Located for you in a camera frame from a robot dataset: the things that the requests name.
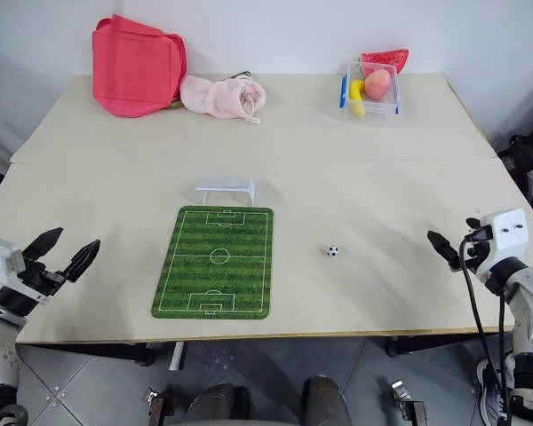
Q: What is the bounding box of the red watermelon slice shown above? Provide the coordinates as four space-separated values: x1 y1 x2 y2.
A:
359 48 410 75

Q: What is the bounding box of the red fabric bag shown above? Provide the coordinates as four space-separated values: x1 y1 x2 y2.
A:
91 13 188 119

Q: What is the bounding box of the white table leg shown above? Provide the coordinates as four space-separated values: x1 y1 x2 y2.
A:
168 341 187 372

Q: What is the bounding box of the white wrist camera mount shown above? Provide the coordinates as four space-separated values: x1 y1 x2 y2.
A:
473 208 529 283
0 238 27 286

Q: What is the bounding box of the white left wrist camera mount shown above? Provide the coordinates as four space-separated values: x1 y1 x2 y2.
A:
0 238 27 286

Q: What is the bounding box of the black caster wheel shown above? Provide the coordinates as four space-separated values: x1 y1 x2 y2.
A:
0 402 29 426

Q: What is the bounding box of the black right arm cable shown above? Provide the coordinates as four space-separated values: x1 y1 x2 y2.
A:
458 225 514 426

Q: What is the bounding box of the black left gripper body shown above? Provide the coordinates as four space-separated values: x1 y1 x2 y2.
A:
17 259 68 304

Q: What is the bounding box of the clear box with blue clips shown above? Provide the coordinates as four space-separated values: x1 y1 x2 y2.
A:
338 60 403 127

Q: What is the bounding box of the black table frame bar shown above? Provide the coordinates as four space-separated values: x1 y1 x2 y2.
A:
24 341 155 367
385 327 514 359

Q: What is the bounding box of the dark rounded shape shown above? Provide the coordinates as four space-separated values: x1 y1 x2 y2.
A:
301 375 353 426
185 383 251 426

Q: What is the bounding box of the pink peach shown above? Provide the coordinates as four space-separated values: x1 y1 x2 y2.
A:
364 69 392 99

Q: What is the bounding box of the black and white sneaker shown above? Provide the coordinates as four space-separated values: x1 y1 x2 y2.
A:
475 357 513 425

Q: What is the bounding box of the metal bracket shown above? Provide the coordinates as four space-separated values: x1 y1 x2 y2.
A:
145 387 177 426
389 378 428 426

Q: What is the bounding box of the yellow banana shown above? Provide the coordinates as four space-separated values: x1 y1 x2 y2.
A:
348 79 367 118

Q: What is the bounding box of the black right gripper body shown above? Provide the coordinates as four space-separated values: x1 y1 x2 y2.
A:
459 225 495 271

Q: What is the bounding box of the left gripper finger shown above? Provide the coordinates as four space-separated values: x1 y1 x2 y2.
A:
23 226 65 264
63 239 102 283

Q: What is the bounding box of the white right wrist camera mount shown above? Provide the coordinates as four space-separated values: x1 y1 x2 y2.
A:
473 208 529 283

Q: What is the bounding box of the green soccer field mat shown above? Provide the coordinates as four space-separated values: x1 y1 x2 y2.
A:
150 205 275 320

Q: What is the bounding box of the pink drawstring pouch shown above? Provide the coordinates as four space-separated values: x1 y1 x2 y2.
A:
179 74 267 125

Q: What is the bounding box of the small white goal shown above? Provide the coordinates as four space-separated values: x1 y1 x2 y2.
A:
193 177 257 207

